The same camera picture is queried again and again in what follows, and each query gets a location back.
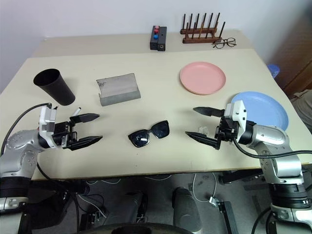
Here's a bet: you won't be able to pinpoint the wooden peg rack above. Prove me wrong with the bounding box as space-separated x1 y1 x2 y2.
180 12 226 44

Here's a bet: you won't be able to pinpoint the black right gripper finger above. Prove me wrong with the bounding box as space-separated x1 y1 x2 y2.
185 131 221 150
192 106 225 117

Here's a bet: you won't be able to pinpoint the beige cloth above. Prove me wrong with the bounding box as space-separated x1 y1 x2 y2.
289 89 312 127

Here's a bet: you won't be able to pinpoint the grey rounded shell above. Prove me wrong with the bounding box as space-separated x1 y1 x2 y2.
119 191 148 224
172 187 203 234

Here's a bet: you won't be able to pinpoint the black sunglasses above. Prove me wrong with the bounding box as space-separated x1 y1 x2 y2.
128 120 170 149

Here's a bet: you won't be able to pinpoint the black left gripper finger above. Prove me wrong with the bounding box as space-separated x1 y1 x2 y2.
63 136 103 150
70 113 100 124

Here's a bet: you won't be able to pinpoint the grey glasses case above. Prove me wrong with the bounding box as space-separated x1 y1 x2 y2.
96 72 141 107

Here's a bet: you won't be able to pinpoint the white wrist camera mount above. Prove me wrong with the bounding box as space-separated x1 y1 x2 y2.
38 105 59 148
223 99 248 133

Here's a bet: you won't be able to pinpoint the blue plastic stool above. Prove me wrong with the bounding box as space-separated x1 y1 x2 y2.
267 63 281 78

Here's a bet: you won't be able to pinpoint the black-rimmed eyeglasses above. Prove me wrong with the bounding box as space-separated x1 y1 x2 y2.
212 38 237 49

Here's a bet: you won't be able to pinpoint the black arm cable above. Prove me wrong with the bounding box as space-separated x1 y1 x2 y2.
0 103 53 156
233 137 312 158

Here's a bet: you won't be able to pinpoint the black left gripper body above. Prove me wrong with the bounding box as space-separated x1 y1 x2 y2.
51 121 80 149

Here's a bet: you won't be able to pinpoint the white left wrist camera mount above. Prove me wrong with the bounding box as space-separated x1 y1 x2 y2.
38 105 59 148

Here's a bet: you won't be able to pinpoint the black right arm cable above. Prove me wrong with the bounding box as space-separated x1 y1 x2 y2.
233 137 312 158

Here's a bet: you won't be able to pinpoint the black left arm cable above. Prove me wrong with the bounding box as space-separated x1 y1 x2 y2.
0 103 53 156

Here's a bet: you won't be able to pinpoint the small clear plastic object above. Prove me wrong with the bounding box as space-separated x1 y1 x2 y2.
197 125 210 137

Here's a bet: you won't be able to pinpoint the blue plate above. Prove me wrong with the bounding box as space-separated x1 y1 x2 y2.
230 91 290 132

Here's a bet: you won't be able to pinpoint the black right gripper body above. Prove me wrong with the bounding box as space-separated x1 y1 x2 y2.
214 114 239 143

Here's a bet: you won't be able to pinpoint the brown wooden cabinet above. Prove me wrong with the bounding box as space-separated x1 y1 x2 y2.
270 14 312 98

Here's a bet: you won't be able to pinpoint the pink plate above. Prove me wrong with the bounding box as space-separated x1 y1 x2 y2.
179 61 227 96

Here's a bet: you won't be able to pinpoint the black box with coloured buttons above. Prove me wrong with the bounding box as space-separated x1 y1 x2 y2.
149 25 160 51

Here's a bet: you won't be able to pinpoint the black plastic cup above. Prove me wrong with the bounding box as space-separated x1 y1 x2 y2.
33 68 76 107

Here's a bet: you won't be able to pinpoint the white cable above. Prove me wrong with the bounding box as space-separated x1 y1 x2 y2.
192 172 218 203

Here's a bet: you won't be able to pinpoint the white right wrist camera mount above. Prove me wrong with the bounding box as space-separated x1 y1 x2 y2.
223 99 248 133

